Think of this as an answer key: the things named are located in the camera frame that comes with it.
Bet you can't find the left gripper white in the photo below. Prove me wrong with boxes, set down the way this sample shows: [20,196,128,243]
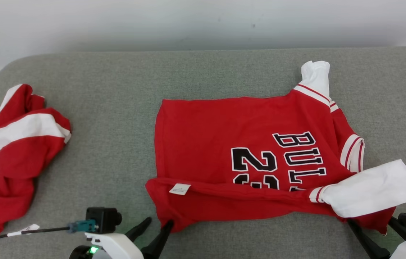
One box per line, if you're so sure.
[85,217,174,259]

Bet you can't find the red Bulls jersey white sleeves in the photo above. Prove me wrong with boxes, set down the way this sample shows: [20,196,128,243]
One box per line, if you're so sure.
[145,60,406,235]

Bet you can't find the red shorts white stripe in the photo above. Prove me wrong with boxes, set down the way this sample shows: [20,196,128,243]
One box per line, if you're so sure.
[0,84,72,238]

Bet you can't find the teal left camera connector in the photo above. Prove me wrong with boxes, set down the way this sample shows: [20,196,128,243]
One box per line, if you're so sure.
[68,220,99,233]

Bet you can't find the black left camera cable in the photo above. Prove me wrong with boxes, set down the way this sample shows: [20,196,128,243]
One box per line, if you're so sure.
[0,226,70,256]

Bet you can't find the white left cable tag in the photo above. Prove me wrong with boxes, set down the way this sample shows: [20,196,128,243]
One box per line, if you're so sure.
[7,224,41,237]

